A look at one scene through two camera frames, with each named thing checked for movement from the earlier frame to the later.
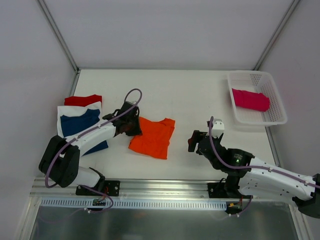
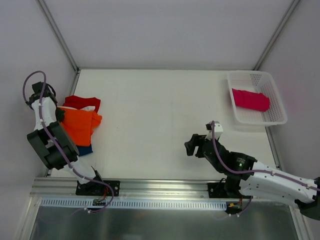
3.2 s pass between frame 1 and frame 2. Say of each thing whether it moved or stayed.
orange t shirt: moved
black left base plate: stayed
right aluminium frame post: stayed
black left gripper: moved
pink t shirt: stayed
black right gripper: stayed
